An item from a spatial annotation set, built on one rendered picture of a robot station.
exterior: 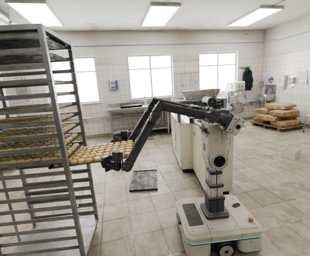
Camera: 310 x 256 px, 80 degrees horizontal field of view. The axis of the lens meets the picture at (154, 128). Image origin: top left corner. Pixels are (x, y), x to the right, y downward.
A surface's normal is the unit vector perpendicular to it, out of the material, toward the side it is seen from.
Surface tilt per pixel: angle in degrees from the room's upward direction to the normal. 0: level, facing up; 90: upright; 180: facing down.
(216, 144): 101
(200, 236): 31
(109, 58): 90
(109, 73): 90
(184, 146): 90
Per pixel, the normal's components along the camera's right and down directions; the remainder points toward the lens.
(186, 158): 0.02, 0.22
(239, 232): -0.02, -0.72
